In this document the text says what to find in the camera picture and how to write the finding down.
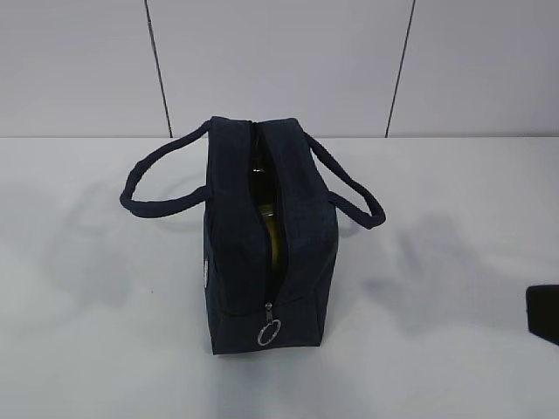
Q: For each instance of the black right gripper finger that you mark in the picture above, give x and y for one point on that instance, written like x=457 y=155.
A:
x=543 y=311

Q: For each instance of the yellow lemon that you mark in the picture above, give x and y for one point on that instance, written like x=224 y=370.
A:
x=277 y=242

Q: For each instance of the navy blue lunch bag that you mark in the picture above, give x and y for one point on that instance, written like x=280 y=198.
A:
x=250 y=307

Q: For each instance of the green cucumber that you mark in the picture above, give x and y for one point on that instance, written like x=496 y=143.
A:
x=263 y=182

